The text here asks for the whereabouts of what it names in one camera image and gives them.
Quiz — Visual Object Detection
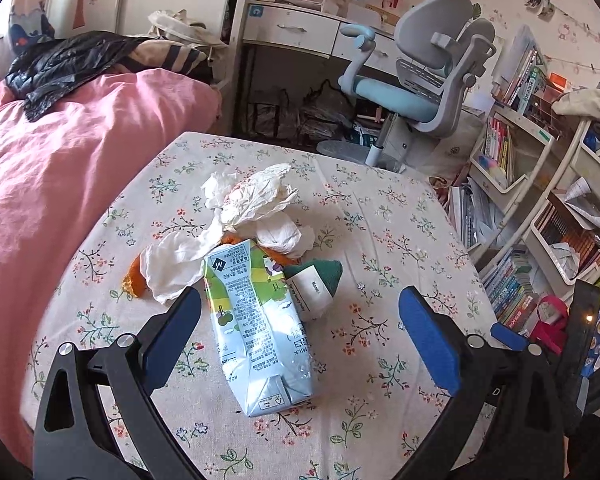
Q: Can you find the balled white tissue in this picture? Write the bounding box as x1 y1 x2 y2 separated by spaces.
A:
254 212 317 257

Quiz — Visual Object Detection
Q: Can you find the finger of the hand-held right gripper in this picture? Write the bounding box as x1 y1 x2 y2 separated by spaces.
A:
490 322 529 353

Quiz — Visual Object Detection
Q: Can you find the white desk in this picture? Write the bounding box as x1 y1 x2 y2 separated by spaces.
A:
227 0 481 136

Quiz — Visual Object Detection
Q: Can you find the crumpled newspaper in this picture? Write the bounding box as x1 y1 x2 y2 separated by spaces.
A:
550 242 581 281

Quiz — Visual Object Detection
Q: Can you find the beige cloth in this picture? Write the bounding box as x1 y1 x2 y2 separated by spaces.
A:
552 87 600 121

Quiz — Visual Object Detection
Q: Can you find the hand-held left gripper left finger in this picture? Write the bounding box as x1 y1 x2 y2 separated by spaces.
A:
32 286 203 480

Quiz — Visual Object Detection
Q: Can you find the white cloth bag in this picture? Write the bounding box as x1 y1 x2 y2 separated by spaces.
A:
147 9 229 50

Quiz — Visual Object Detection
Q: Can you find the row of brown orange books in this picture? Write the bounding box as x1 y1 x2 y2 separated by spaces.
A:
535 200 600 271

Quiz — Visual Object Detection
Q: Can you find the white tiered book cart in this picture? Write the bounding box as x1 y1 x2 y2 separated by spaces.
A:
522 120 600 291
467 102 581 256

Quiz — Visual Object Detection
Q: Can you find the stack of papers and folders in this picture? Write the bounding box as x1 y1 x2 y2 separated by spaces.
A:
447 175 506 251

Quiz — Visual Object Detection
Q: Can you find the pile of clear plastic bags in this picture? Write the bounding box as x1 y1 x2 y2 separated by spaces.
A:
247 85 361 143

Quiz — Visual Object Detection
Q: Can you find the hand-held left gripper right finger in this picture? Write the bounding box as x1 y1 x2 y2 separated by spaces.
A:
398 286 566 480

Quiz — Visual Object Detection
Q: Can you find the small green white carton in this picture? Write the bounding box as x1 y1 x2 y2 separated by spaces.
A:
284 259 344 322

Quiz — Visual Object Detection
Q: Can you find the hanging photo string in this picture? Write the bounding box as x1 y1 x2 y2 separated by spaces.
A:
495 0 600 78

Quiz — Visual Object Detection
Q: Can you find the row of red white books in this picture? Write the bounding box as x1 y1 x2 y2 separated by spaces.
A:
482 115 516 176

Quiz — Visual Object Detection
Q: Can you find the grey blue office chair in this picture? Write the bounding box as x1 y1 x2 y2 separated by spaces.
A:
316 0 498 173

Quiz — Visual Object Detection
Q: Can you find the row of colourful books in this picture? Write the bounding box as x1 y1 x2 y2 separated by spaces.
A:
482 247 543 331

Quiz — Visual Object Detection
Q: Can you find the light blue milk carton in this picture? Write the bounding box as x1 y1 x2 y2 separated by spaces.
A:
202 239 321 418

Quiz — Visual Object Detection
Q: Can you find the white tote bag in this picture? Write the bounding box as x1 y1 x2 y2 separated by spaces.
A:
422 110 486 181

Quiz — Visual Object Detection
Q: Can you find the pink blanket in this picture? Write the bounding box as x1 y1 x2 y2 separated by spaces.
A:
0 67 223 461

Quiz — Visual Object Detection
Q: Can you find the black jacket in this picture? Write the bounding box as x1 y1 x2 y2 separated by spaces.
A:
5 30 153 122

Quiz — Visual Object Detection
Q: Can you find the pink tote bag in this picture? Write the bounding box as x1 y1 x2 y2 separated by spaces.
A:
527 295 571 356

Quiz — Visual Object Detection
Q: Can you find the large white tissue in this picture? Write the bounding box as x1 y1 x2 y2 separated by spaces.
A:
201 162 301 228

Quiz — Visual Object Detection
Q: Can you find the striped cloth bag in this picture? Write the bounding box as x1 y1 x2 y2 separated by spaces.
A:
127 40 213 81

